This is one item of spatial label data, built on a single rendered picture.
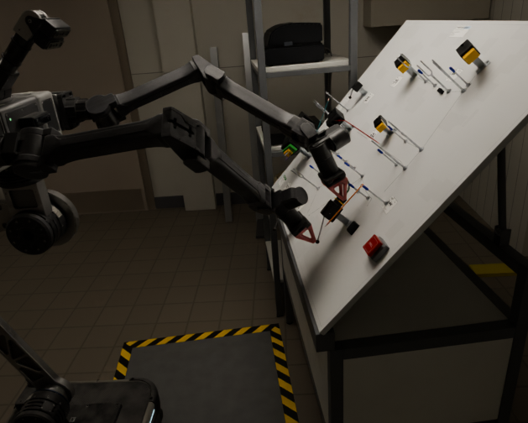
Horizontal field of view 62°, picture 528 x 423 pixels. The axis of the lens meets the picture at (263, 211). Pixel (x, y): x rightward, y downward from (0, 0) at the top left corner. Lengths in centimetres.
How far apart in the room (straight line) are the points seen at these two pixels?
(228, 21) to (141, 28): 75
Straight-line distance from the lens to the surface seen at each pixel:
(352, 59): 231
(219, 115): 389
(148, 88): 158
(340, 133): 140
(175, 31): 403
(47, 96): 159
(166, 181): 445
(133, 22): 423
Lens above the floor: 170
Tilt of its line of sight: 24 degrees down
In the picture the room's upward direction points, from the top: 5 degrees counter-clockwise
